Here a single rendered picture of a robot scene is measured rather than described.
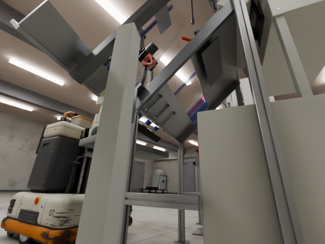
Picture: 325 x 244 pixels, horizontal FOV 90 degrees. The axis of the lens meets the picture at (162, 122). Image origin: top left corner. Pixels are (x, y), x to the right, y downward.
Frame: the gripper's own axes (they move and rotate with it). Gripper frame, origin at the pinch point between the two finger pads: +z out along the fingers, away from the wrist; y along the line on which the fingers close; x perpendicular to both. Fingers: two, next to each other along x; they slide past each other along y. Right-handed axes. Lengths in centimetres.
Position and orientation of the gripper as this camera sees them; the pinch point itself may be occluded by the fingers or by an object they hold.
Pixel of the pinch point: (152, 64)
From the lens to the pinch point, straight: 88.6
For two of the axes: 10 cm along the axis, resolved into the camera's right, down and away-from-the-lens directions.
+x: -6.7, 7.3, 1.6
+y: 6.6, 4.7, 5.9
